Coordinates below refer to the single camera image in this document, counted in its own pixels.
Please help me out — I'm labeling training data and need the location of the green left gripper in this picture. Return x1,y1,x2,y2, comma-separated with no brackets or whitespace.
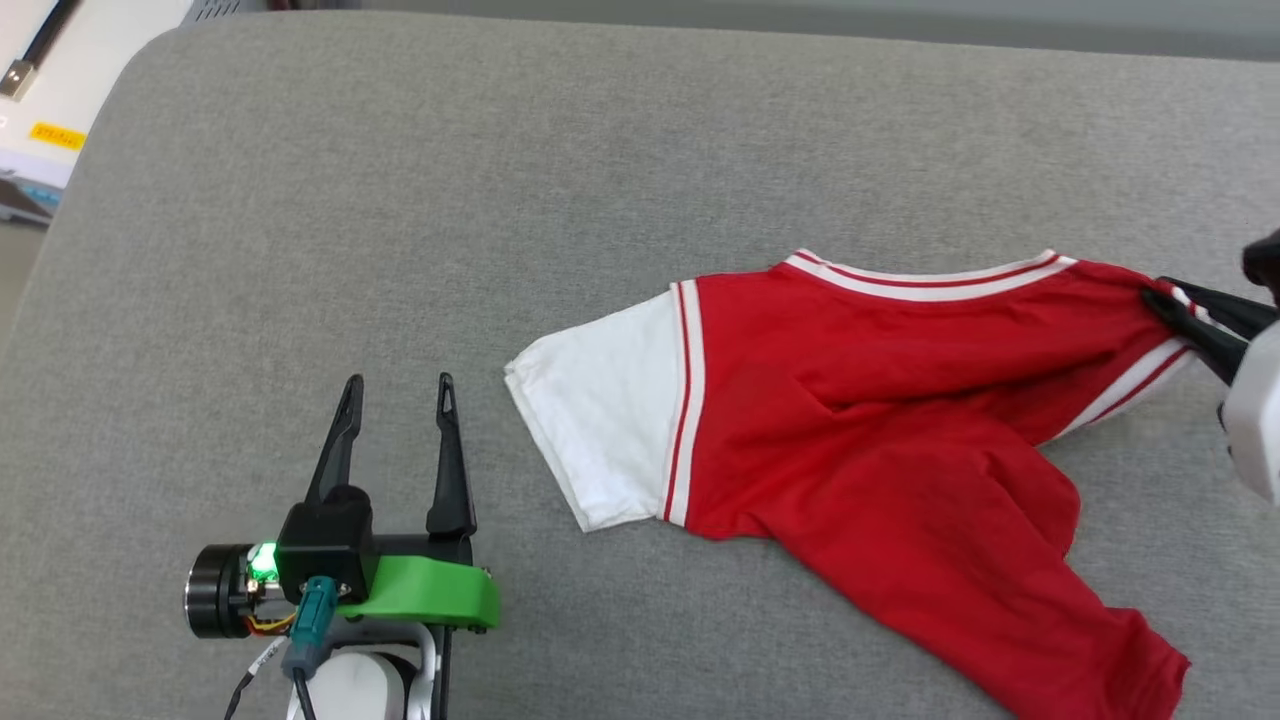
305,373,501,631

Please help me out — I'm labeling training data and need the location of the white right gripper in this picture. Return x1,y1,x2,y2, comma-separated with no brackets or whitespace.
1142,278,1280,506

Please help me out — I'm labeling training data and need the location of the red and white t-shirt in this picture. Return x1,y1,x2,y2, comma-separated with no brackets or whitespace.
505,248,1201,720

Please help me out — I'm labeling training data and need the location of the white equipment box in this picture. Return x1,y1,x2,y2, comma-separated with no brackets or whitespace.
0,0,241,227

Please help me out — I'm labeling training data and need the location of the left arm cable teal connector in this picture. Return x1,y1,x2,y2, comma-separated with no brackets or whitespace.
225,575,343,720

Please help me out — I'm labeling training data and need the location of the black strap handle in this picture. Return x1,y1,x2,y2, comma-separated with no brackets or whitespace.
0,0,81,101

